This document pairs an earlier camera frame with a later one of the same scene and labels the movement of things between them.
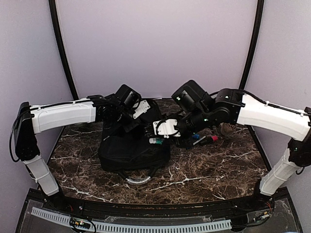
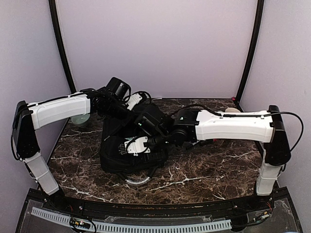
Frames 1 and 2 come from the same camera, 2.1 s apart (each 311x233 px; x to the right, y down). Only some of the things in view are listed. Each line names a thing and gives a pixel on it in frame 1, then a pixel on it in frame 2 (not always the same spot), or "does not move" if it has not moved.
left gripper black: (129, 127) to (133, 111)
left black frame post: (53, 6) does not move
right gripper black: (171, 134) to (143, 152)
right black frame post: (257, 24) does not move
